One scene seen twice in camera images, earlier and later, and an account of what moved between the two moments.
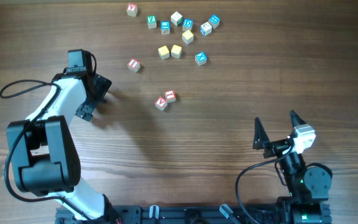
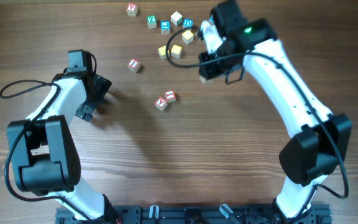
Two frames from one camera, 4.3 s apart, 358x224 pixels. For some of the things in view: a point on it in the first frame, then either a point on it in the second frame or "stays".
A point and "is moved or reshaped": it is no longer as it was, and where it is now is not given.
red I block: (170, 96) stays
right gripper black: (261, 140) → (209, 73)
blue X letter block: (201, 58) is moved or reshaped
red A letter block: (161, 103) stays
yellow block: (176, 51) stays
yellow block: (163, 52) stays
